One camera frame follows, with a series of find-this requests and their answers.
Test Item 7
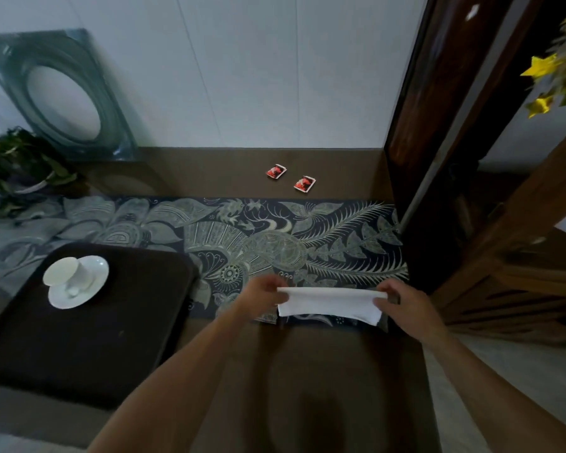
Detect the person's left hand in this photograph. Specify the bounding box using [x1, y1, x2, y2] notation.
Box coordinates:
[233, 274, 289, 322]

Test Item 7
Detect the person's right hand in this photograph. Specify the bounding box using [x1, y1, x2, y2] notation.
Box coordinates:
[372, 277, 449, 345]

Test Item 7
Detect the white napkin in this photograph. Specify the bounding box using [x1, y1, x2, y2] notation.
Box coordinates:
[277, 286, 389, 327]

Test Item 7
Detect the white saucer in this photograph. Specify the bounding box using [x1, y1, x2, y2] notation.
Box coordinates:
[47, 255, 110, 311]

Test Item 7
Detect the dark brown tray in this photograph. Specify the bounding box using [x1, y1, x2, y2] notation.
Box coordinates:
[0, 242, 200, 411]

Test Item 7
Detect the white cup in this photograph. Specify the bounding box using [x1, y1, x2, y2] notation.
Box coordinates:
[42, 257, 95, 298]

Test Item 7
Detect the person's left forearm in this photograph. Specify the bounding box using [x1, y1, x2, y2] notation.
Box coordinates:
[87, 306, 260, 453]

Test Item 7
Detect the person's right forearm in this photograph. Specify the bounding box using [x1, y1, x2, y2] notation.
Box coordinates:
[422, 325, 566, 453]

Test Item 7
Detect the dark patterned table runner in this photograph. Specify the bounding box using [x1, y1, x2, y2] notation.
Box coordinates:
[0, 196, 410, 326]

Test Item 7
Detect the wooden shelf cabinet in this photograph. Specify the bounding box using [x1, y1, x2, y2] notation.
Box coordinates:
[401, 0, 566, 347]

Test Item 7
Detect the green glass panel round hole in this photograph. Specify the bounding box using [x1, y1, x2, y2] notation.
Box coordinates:
[0, 28, 138, 162]

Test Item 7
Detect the white plant pot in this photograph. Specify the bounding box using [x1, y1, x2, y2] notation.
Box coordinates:
[14, 179, 48, 195]

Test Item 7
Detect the gold star garland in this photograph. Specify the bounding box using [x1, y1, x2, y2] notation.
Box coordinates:
[520, 4, 566, 120]

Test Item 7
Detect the green potted plant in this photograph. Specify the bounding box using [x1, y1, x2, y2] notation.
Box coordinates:
[0, 113, 79, 218]

